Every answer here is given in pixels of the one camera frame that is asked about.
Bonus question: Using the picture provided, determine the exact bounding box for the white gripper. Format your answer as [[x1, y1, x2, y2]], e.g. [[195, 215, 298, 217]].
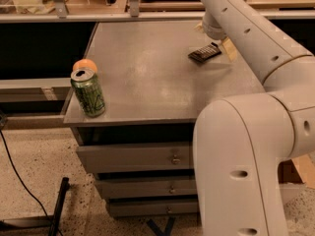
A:
[[194, 12, 237, 61]]

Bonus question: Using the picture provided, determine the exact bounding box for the black rxbar chocolate wrapper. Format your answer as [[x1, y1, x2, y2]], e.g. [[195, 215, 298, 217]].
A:
[[188, 42, 221, 63]]

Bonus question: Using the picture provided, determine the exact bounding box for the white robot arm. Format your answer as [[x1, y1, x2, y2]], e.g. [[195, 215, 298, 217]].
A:
[[193, 0, 315, 236]]

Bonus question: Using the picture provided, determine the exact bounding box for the green soda can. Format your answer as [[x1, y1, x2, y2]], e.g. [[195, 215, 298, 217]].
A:
[[71, 67, 105, 117]]

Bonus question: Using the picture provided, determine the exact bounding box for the grey drawer cabinet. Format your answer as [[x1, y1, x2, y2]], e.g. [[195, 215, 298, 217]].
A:
[[64, 21, 262, 205]]

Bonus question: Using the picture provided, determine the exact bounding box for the orange fruit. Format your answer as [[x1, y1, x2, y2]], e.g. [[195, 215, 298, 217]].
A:
[[73, 59, 97, 72]]

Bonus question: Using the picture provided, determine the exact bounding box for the top grey drawer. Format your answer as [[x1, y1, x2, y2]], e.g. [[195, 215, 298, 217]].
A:
[[77, 142, 193, 173]]

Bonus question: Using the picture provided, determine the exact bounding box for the grey drawer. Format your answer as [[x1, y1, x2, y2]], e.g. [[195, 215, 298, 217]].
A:
[[95, 177, 197, 199], [106, 198, 199, 217], [77, 142, 193, 173]]

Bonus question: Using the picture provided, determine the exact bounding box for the cardboard box of snacks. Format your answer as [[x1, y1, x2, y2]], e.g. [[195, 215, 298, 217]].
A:
[[278, 154, 315, 205]]

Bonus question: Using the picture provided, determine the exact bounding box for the bottom grey drawer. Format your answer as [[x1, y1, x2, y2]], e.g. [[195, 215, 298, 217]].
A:
[[106, 198, 199, 217]]

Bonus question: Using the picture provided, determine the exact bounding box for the middle grey drawer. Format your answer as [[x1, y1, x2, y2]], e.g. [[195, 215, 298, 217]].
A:
[[95, 177, 197, 199]]

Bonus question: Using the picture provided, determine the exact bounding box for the black metal stand leg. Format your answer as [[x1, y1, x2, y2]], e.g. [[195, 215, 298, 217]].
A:
[[0, 177, 70, 236]]

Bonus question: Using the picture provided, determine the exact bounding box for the metal shelf rail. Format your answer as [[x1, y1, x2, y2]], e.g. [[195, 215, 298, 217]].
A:
[[0, 0, 315, 23]]

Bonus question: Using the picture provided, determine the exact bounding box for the black floor cable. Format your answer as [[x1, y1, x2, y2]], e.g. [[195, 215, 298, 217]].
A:
[[0, 128, 65, 236]]

